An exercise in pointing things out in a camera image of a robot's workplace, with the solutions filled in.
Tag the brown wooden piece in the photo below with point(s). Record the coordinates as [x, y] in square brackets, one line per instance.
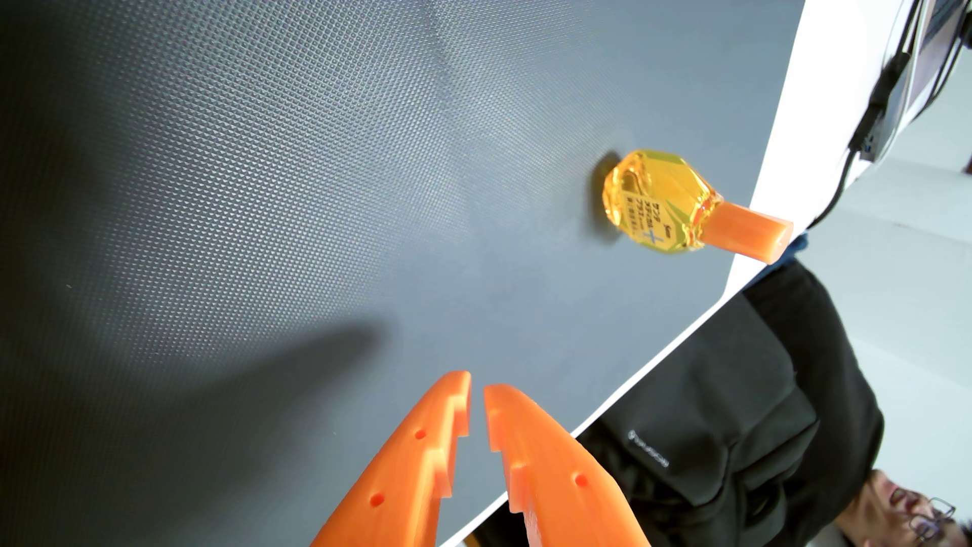
[472, 541]

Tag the person's head with glasses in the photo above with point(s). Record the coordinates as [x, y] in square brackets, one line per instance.
[904, 516]

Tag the grey textured mat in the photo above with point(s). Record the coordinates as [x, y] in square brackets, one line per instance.
[304, 190]

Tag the person's torso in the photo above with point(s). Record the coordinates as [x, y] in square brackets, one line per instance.
[835, 365]

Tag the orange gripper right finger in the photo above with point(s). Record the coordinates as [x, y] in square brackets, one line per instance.
[558, 486]

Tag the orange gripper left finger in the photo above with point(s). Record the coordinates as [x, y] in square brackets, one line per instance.
[402, 478]

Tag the yellow eyedrop bottle orange cap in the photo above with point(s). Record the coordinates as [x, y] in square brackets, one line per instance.
[661, 199]

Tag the black backpack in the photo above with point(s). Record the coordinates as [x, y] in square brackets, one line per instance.
[706, 403]

